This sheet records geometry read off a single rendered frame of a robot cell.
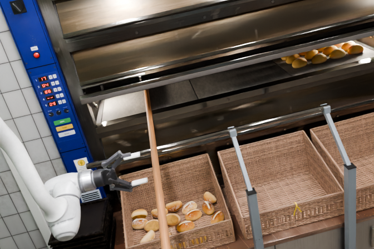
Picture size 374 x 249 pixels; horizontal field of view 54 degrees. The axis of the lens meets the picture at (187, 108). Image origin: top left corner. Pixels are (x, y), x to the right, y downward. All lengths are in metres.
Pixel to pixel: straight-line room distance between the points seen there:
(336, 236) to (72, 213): 1.36
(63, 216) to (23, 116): 0.81
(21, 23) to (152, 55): 0.65
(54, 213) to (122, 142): 0.80
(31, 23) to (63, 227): 0.98
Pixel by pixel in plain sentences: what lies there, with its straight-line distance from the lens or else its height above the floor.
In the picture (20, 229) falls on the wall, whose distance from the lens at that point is 2.60.
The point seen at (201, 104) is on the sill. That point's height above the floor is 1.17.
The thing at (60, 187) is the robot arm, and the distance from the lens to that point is 1.62.
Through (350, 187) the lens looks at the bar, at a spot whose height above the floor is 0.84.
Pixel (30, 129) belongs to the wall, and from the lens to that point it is 2.19.
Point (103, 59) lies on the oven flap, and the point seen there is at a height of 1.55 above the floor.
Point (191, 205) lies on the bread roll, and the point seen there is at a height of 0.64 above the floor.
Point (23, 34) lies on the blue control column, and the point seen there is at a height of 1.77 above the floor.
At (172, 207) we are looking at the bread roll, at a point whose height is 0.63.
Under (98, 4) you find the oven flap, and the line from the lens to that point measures 1.94.
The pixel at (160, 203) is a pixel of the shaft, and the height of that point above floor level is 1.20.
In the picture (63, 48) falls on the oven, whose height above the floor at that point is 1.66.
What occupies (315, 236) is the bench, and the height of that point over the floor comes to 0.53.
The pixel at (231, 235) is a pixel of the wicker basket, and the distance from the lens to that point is 2.02.
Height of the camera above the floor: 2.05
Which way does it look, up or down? 25 degrees down
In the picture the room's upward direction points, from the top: 12 degrees counter-clockwise
